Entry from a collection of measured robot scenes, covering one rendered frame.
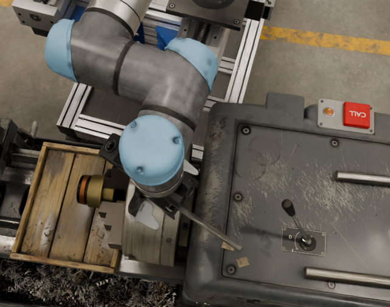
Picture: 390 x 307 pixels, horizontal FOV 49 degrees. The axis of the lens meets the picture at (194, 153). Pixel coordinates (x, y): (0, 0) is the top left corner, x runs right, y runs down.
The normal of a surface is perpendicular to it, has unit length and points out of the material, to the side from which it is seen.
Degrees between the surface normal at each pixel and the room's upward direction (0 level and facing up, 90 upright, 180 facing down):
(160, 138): 7
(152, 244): 55
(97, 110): 0
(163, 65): 4
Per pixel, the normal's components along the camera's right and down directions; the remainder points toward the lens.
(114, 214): 0.05, -0.49
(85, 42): -0.02, -0.24
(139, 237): -0.08, 0.45
